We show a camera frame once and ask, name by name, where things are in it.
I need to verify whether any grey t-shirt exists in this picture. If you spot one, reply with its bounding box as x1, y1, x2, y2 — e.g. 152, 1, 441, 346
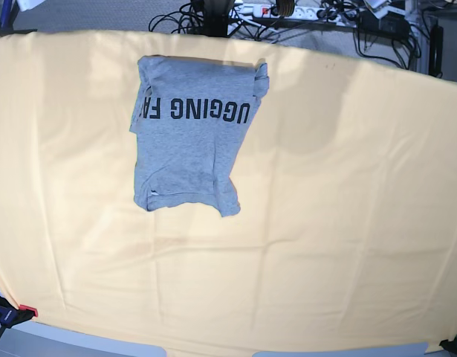
129, 56, 270, 216

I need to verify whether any white power strip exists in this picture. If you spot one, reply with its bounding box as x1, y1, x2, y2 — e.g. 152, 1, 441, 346
230, 2, 360, 28

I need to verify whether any yellow table cloth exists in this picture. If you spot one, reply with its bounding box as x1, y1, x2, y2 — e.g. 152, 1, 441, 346
0, 30, 457, 356

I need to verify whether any black power adapter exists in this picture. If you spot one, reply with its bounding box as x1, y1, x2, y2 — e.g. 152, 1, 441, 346
357, 11, 410, 39

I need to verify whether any blue red clamp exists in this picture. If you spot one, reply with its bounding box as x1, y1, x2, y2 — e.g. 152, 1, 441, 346
0, 296, 39, 329

